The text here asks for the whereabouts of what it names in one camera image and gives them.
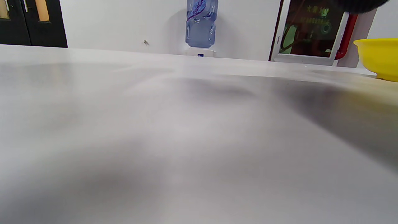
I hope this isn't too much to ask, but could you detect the person's left hand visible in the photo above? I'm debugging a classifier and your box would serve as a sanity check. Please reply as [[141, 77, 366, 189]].
[[334, 0, 391, 14]]

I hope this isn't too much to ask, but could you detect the glass door hydrant cabinet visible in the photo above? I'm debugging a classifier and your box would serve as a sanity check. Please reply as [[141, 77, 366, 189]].
[[269, 0, 350, 66]]

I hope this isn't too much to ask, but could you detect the red pipe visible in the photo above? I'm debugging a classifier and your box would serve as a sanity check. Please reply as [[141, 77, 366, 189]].
[[335, 14, 359, 60]]

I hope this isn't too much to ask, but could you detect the black door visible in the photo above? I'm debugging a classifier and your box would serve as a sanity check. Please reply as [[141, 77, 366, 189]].
[[0, 0, 68, 48]]

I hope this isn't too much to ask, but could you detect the blue water bottle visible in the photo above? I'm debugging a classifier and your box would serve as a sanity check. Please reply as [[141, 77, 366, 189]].
[[185, 0, 219, 49]]

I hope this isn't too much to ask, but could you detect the yellow plastic bowl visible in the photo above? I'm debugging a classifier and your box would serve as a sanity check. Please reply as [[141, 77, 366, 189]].
[[353, 38, 398, 82]]

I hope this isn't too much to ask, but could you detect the white water dispenser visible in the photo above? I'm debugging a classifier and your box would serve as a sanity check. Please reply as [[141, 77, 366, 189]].
[[186, 47, 215, 58]]

